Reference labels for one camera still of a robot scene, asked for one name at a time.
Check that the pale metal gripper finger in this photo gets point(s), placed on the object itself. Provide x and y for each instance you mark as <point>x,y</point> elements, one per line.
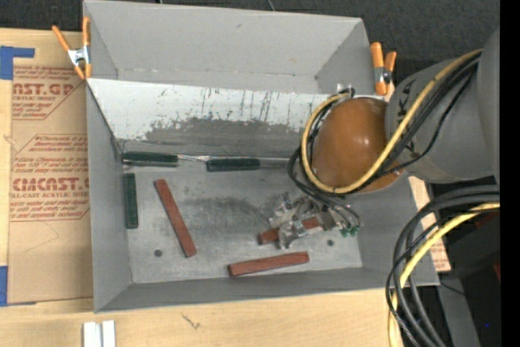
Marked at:
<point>290,236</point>
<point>286,211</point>

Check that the red-brown block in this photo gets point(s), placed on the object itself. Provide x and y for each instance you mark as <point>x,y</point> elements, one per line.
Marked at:
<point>267,236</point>
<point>268,264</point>
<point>175,218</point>

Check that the dark green flat block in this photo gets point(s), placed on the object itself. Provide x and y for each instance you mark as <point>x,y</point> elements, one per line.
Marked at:
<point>131,201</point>
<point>150,159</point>
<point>233,164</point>

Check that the grey metal bin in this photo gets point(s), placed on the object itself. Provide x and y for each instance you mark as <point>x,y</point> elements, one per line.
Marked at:
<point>243,44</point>

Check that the brown cardboard board red print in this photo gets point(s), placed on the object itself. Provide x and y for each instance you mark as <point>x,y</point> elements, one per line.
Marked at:
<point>48,256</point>

